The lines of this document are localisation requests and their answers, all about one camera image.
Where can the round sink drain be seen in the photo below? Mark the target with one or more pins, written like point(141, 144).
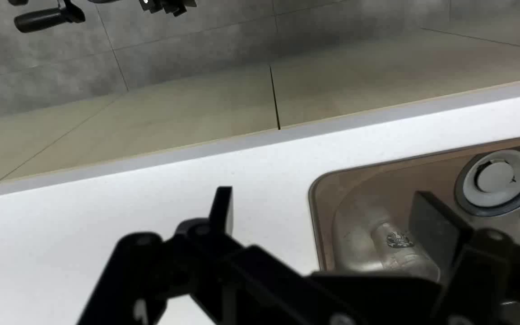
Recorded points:
point(497, 178)

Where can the beige cabinet door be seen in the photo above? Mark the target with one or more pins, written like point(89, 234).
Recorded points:
point(152, 120)
point(392, 79)

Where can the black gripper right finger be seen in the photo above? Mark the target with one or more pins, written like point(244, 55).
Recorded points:
point(483, 277)

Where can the stainless steel sink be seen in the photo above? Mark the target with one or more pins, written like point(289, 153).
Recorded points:
point(392, 193)

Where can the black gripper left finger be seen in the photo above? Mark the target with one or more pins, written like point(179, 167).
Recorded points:
point(152, 277)

